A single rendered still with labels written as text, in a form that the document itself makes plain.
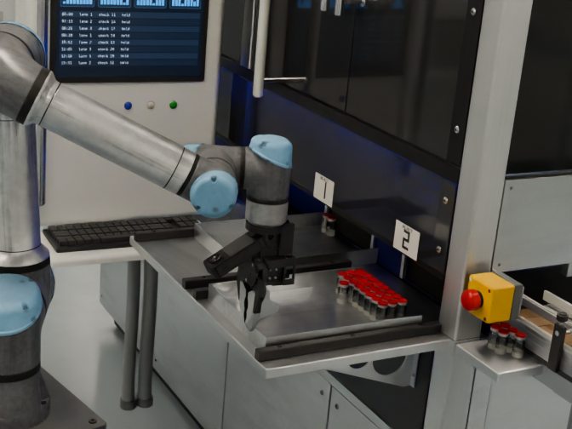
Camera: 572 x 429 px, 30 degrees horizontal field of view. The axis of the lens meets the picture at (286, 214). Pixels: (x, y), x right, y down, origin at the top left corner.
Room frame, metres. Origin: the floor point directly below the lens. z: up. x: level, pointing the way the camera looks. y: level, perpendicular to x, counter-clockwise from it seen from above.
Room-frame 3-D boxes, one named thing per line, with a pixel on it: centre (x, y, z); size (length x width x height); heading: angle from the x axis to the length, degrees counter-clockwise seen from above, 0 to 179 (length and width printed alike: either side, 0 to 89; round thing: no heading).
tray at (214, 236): (2.30, 0.00, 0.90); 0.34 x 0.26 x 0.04; 119
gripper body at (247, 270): (1.81, 0.03, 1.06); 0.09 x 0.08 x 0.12; 120
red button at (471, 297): (1.82, -0.36, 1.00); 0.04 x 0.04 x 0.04; 29
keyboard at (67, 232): (2.49, 0.39, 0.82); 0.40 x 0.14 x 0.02; 117
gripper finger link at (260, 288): (1.78, 0.04, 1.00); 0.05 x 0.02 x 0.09; 30
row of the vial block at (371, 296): (2.00, -0.17, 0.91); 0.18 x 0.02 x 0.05; 29
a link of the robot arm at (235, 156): (1.78, 0.13, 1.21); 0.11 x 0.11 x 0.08; 6
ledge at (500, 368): (1.85, -0.44, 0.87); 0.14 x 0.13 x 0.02; 119
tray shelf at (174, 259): (2.12, -0.03, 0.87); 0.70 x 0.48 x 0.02; 29
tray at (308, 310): (1.95, -0.07, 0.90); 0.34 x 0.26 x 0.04; 119
